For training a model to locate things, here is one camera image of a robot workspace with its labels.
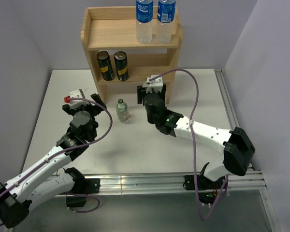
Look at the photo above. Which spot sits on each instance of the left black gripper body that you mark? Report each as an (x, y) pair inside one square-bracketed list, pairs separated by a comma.
[(94, 110)]

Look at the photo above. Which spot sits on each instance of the black can yellow label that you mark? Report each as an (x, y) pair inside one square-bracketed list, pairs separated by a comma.
[(121, 63)]

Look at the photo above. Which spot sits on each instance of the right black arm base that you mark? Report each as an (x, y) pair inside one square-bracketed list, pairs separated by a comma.
[(207, 189)]

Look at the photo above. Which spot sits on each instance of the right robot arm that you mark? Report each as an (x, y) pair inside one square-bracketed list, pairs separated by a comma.
[(234, 145)]

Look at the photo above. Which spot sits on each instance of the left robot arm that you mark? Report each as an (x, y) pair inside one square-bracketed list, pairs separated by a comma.
[(23, 193)]

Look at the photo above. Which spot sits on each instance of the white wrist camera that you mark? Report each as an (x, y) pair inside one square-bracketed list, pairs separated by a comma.
[(75, 99), (154, 84)]

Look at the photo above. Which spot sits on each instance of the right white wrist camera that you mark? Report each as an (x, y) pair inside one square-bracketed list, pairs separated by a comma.
[(154, 84)]

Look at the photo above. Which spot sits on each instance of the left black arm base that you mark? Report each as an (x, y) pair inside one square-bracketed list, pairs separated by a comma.
[(80, 195)]

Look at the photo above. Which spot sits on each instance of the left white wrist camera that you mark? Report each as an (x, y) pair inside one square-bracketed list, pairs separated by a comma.
[(75, 99)]

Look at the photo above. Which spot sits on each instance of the aluminium front rail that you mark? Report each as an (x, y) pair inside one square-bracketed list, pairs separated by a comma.
[(134, 184)]

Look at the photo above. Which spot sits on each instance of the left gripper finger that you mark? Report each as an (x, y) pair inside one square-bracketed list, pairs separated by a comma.
[(96, 98), (67, 109)]

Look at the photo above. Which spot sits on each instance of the aluminium side rail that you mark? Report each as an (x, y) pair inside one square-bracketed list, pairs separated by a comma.
[(232, 113)]

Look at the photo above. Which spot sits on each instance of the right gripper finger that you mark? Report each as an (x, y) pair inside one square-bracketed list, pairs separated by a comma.
[(162, 94), (141, 91)]

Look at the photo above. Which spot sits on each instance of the clear glass bottle green cap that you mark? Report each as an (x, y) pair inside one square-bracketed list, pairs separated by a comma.
[(122, 111)]

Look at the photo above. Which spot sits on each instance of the blue label water bottle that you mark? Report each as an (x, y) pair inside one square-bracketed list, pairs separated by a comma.
[(165, 20)]

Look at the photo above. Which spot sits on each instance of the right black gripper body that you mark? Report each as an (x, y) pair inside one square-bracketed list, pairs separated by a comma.
[(151, 120)]

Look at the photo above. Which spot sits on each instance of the wooden two-tier shelf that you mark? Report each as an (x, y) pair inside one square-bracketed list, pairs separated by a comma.
[(114, 29)]

